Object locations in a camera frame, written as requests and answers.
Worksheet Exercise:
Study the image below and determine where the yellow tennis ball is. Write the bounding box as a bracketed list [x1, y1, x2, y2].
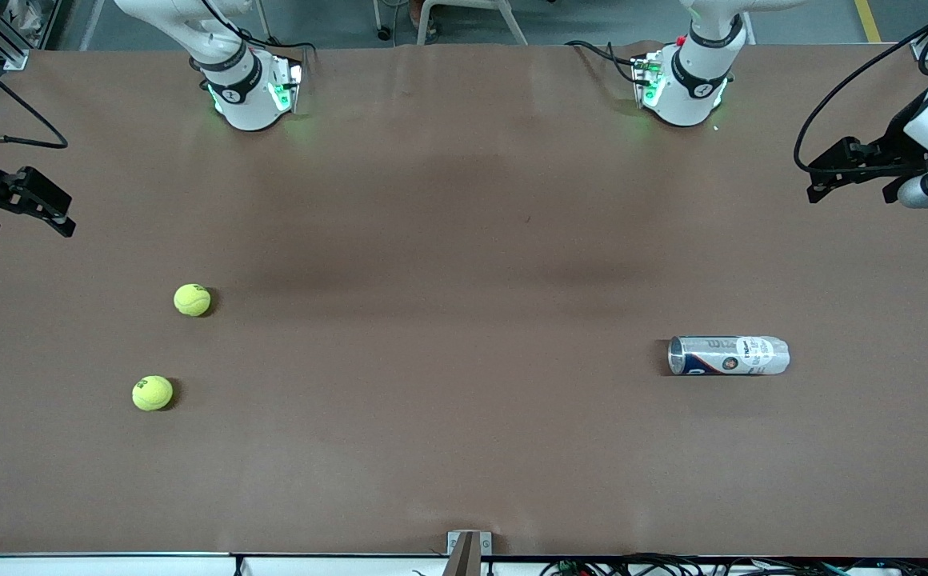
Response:
[131, 375, 174, 412]
[174, 283, 212, 318]

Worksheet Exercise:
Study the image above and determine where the clear tennis ball can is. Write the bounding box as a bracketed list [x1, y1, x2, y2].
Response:
[667, 335, 791, 376]

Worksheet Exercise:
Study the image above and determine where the brown table cover sheet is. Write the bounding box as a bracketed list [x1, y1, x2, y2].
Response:
[0, 40, 928, 558]

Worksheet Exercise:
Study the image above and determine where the grey metal frame strut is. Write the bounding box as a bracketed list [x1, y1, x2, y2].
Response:
[78, 0, 106, 50]

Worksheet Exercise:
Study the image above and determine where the black left arm base cable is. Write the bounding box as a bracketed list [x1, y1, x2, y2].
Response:
[565, 38, 650, 87]

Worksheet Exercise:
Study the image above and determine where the black arm base cable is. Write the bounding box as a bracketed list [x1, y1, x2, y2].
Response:
[200, 0, 321, 61]
[565, 38, 650, 87]

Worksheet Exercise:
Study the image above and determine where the black right arm base cable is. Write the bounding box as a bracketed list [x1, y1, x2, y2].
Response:
[200, 0, 321, 61]

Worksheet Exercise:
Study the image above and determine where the white table edge rail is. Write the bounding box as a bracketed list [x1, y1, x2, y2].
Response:
[0, 552, 928, 576]

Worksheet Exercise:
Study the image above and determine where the white stool frame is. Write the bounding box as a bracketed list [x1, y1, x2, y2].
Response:
[414, 0, 530, 46]

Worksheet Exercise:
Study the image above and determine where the tangled black cable bundle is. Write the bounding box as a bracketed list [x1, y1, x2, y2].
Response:
[540, 554, 928, 576]

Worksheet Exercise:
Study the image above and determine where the grey bracket with brown post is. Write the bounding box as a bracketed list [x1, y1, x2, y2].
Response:
[444, 530, 494, 576]

